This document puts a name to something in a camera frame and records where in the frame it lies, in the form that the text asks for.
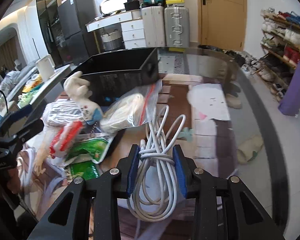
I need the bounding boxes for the black bag on desk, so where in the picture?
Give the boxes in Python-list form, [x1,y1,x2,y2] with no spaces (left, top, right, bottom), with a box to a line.
[124,0,140,11]

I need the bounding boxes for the green white packet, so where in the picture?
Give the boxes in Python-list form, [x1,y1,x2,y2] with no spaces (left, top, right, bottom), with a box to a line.
[62,133,116,183]

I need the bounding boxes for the white drawer desk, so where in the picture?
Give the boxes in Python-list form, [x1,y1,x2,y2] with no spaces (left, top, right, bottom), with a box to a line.
[86,9,146,49]

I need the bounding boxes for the silver suitcase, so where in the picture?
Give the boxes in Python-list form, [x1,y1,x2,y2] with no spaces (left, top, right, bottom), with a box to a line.
[164,6,190,48]

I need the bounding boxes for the woven laundry basket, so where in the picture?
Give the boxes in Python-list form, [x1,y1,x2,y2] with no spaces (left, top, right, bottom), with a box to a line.
[101,29,123,51]

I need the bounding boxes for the left hand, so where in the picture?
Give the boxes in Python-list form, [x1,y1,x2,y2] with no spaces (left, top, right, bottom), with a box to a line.
[0,168,21,196]

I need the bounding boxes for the red white packet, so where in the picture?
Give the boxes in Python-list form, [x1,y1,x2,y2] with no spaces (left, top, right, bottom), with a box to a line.
[49,121,83,159]

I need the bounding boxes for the black storage box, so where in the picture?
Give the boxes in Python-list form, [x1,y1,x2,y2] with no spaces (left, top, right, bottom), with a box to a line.
[70,47,159,106]

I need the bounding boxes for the white suitcase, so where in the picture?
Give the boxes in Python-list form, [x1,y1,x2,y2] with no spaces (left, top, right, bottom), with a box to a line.
[141,6,166,47]

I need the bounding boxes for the wooden door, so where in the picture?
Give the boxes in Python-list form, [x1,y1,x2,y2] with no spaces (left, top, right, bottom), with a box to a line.
[198,0,247,51]

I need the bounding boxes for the purple yoga mat bag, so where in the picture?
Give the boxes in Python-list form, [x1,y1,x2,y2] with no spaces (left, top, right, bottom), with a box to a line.
[278,61,300,116]

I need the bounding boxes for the white electric kettle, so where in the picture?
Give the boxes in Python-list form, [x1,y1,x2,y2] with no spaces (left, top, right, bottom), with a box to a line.
[36,54,55,82]

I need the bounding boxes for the bagged cream rope coil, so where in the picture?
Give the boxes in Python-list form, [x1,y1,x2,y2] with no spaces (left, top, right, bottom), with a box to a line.
[99,80,163,133]

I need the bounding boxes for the shoe rack with shoes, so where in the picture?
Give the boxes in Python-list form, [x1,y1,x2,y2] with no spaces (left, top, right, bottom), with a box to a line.
[241,8,300,102]

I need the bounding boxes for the white plush toy blue ear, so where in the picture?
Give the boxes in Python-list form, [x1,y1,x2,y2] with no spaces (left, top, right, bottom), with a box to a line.
[63,71,103,125]

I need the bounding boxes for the black refrigerator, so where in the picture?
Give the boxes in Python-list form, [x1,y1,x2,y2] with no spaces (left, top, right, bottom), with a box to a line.
[58,0,98,64]

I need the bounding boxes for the white cable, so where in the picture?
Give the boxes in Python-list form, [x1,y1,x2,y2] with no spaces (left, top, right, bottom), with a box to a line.
[127,104,187,222]

